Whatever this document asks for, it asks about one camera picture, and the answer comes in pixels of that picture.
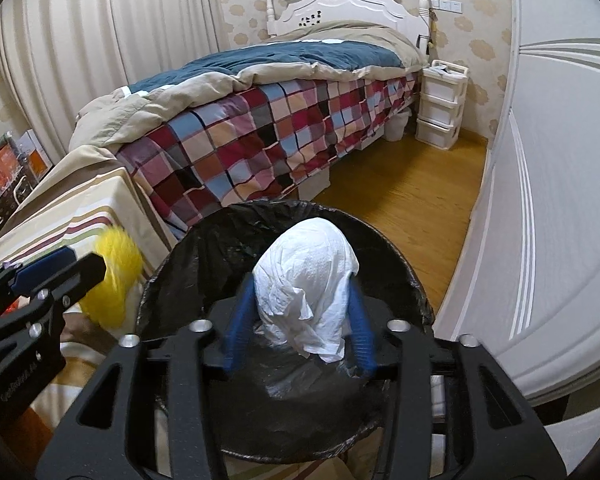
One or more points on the large white orange cardboard box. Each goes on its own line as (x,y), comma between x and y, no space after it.
(2,190)

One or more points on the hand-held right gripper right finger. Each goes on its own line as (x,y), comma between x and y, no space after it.
(362,335)

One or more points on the cream pleated curtain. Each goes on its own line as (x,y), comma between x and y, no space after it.
(105,20)

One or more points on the white wall switch plate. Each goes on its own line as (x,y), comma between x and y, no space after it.
(447,6)

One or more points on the white paper towel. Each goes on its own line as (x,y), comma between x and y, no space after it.
(305,270)

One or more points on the checked patchwork bed sheet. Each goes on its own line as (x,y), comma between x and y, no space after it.
(255,130)

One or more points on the yellow fluffy pompom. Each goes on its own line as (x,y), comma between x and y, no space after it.
(115,270)

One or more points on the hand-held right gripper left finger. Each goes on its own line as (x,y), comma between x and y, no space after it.
(237,332)

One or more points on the small white waste bin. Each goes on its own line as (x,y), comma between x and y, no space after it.
(396,127)

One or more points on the black trash bin with liner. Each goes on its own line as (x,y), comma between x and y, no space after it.
(220,245)

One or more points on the white wooden bed frame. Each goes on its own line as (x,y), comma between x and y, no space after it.
(350,5)

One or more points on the white plastic drawer unit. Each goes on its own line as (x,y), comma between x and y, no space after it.
(440,105)

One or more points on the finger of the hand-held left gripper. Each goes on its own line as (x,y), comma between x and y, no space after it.
(40,269)
(80,277)

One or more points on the small orange cardboard box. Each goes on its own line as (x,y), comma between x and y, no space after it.
(37,157)

